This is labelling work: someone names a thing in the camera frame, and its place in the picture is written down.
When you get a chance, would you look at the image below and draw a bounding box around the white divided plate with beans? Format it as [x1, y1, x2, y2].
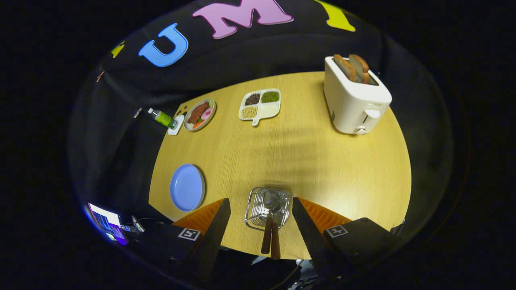
[238, 88, 281, 127]

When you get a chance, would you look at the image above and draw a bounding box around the brown bread slice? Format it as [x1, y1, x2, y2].
[333, 54, 358, 83]
[348, 54, 371, 85]

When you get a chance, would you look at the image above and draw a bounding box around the white square coaster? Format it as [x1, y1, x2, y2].
[167, 115, 185, 136]

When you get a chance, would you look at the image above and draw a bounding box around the blue round plate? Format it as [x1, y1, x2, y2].
[169, 163, 206, 212]

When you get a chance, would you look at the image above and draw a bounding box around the open laptop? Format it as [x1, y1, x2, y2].
[88, 203, 130, 245]

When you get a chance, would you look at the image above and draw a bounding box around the white toaster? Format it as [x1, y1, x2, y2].
[323, 56, 392, 135]

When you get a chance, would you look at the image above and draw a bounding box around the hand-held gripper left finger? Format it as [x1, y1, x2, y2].
[133, 197, 232, 282]

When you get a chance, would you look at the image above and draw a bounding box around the oval plate with food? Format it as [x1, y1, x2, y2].
[183, 98, 217, 132]

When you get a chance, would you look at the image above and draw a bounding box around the black backdrop cloth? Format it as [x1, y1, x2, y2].
[69, 0, 456, 258]

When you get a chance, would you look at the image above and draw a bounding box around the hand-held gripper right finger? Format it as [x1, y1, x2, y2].
[292, 197, 404, 278]

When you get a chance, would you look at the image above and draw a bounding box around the perforated metal tray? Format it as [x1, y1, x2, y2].
[244, 187, 292, 231]

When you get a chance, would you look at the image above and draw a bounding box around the green drink bottle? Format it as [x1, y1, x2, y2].
[148, 108, 178, 129]

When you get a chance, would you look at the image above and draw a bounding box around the wooden handled metal spoon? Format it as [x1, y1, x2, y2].
[260, 191, 281, 260]

